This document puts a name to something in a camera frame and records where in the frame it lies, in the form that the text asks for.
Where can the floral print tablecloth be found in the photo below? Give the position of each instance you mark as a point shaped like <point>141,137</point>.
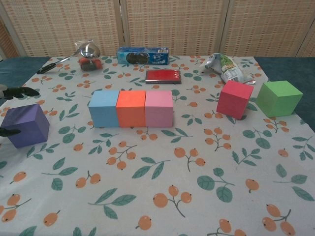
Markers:
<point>157,196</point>

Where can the purple foam cube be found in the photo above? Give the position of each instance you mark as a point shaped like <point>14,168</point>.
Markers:
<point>24,123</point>

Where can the crumpled green white snack bag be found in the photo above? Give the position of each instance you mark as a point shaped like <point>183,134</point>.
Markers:
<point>229,67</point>

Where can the pink foam cube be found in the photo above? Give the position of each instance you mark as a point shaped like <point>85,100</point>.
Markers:
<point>158,110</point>

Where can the red flat case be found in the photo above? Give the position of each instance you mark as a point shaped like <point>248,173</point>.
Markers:
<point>163,75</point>

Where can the blue cookie package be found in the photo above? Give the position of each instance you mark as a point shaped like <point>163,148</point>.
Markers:
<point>142,56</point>

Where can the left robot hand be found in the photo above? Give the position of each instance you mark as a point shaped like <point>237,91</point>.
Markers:
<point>19,92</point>

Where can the red foam cube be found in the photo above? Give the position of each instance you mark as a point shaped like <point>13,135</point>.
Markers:
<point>233,98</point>

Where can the light blue foam cube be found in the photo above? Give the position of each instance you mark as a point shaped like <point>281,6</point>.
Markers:
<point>103,110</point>

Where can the green foam cube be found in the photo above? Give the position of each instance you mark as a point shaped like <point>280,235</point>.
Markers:
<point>279,98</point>

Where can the orange foam cube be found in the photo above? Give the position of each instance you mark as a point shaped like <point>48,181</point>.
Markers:
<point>130,110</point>

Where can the bamboo folding screen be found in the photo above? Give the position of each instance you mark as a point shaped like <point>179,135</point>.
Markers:
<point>172,24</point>

